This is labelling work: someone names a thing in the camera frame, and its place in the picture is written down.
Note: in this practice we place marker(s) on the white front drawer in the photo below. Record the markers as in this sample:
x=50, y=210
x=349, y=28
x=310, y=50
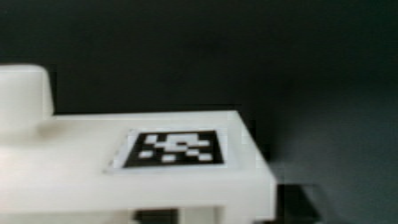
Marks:
x=91, y=166

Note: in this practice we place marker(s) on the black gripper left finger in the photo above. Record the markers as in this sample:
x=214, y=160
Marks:
x=160, y=216

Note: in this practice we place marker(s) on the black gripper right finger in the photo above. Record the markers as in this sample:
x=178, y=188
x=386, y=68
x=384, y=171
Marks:
x=297, y=210

